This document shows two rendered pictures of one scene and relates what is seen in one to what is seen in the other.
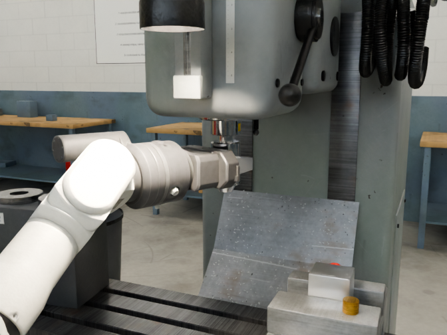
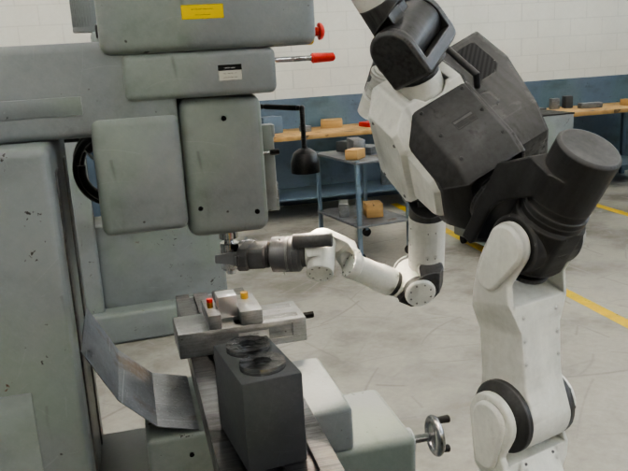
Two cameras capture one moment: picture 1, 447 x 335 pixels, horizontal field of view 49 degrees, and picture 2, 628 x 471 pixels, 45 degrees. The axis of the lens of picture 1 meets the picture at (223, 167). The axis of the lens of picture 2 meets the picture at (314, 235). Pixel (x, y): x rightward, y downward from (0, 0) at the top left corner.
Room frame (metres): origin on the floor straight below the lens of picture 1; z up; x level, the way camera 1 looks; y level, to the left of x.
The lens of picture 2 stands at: (1.68, 1.57, 1.72)
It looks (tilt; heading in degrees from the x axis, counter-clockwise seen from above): 14 degrees down; 233
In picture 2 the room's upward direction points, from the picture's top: 3 degrees counter-clockwise
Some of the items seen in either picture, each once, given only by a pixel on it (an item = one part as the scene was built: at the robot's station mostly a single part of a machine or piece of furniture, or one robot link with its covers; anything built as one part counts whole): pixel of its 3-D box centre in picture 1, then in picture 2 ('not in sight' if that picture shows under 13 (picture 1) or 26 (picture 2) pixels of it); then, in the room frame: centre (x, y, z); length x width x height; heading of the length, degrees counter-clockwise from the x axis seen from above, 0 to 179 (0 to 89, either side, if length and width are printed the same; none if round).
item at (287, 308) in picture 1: (323, 320); (247, 308); (0.64, -0.14, 1.03); 0.15 x 0.06 x 0.04; 68
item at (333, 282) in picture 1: (331, 289); (226, 304); (0.69, -0.16, 1.05); 0.06 x 0.05 x 0.06; 68
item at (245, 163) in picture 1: (239, 165); not in sight; (0.74, -0.02, 1.23); 0.06 x 0.02 x 0.03; 134
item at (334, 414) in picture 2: not in sight; (243, 415); (0.76, 0.00, 0.80); 0.50 x 0.35 x 0.12; 157
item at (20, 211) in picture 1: (43, 242); (258, 397); (0.94, 0.36, 1.04); 0.22 x 0.12 x 0.20; 74
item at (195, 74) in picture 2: not in sight; (195, 73); (0.80, -0.02, 1.68); 0.34 x 0.24 x 0.10; 157
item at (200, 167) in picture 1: (180, 171); (265, 255); (0.70, 0.06, 1.23); 0.13 x 0.12 x 0.10; 44
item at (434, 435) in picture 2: not in sight; (422, 437); (0.30, 0.20, 0.64); 0.16 x 0.12 x 0.12; 157
